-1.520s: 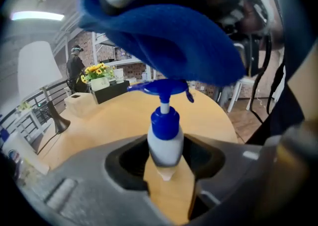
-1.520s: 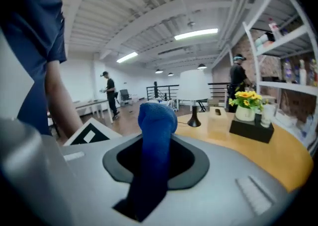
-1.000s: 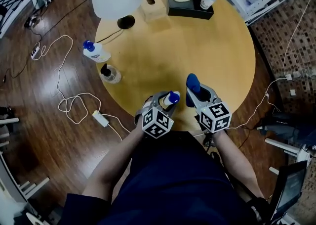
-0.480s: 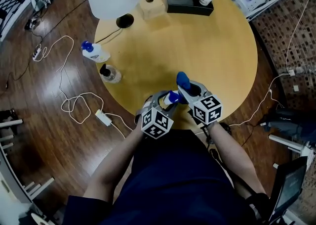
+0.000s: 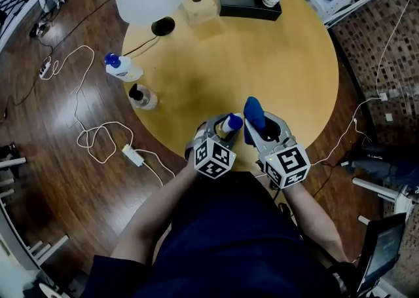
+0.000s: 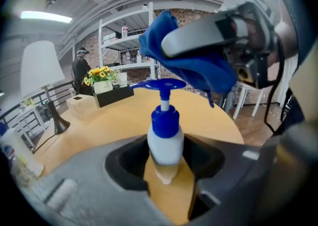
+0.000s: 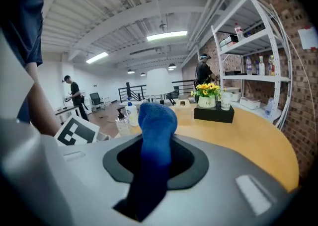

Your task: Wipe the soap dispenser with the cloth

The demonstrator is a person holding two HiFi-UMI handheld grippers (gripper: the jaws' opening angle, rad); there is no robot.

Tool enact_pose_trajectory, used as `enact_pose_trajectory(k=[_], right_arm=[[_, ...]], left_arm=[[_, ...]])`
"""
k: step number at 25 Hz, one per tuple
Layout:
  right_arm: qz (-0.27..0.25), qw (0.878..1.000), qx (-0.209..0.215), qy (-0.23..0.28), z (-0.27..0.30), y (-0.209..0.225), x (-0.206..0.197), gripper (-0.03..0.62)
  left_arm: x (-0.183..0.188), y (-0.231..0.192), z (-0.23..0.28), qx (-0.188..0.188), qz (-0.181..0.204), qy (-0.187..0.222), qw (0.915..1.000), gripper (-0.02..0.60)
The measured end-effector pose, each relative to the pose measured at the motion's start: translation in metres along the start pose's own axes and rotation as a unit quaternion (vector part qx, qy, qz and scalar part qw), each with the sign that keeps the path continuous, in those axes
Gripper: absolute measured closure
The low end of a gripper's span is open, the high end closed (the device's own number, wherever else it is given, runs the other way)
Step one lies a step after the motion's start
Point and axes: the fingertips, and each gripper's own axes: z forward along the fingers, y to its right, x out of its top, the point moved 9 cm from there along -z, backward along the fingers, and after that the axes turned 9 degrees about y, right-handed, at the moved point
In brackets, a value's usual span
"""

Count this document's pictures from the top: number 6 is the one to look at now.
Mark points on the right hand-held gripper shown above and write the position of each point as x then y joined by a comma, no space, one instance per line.
256,9

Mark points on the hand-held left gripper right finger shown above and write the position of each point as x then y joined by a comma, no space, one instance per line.
236,182

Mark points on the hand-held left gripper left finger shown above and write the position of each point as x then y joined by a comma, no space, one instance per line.
87,182

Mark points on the blue cloth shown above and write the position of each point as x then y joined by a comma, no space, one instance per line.
198,71

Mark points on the clear plastic water bottle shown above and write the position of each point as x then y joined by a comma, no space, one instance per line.
124,31

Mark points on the person's right hand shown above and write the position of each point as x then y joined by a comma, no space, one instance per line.
259,36

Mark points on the white metal shelf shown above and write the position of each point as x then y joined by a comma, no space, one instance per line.
134,41

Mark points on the wooden tissue box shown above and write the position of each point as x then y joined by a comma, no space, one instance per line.
79,108

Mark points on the white flat box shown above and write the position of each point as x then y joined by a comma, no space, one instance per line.
111,37

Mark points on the white paper cup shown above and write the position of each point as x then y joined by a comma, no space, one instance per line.
122,80

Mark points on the black tray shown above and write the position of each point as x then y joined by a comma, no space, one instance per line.
114,96

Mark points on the person's dark blue clothing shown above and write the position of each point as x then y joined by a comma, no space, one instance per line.
295,113

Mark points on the white side table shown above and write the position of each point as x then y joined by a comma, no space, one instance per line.
29,109

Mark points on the sunflowers in white pot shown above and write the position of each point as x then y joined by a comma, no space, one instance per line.
103,87

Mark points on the black railing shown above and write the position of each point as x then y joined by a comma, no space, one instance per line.
62,88

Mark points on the yellow artificial flowers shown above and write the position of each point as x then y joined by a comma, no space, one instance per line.
28,102

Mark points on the white table lamp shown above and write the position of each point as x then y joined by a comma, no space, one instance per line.
41,66

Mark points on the long ceiling light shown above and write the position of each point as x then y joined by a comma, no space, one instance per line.
46,17

